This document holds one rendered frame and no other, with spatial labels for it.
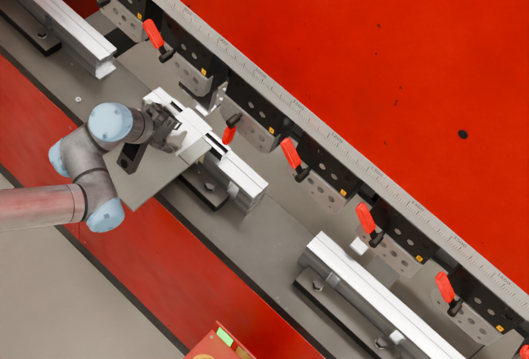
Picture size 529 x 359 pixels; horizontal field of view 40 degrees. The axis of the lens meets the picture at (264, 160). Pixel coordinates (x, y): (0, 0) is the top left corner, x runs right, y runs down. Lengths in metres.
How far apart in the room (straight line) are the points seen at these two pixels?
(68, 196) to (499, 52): 0.80
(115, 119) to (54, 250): 1.36
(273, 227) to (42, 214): 0.69
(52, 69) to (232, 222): 0.65
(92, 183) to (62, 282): 1.27
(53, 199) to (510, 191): 0.80
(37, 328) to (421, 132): 1.73
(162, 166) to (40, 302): 1.05
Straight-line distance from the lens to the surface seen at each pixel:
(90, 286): 2.69
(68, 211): 1.41
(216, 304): 2.07
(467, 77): 1.15
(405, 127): 1.28
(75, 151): 1.50
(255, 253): 1.83
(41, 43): 2.08
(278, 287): 1.80
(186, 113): 1.84
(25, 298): 2.69
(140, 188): 1.72
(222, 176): 1.83
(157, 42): 1.60
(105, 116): 1.45
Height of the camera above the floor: 2.51
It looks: 56 degrees down
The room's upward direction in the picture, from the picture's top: 22 degrees clockwise
